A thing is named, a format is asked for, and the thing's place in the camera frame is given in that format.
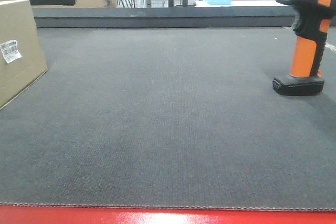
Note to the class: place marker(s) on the orange black barcode scanner gun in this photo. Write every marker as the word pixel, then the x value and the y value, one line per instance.
pixel 311 25

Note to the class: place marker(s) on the white background work table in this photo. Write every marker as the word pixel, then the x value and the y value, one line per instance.
pixel 242 3

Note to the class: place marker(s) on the brown cardboard package box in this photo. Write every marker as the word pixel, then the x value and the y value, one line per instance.
pixel 22 58

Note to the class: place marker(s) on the dark grey conveyor belt mat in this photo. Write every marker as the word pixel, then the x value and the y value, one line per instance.
pixel 169 108

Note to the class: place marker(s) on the blue tray on table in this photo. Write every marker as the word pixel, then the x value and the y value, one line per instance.
pixel 218 2

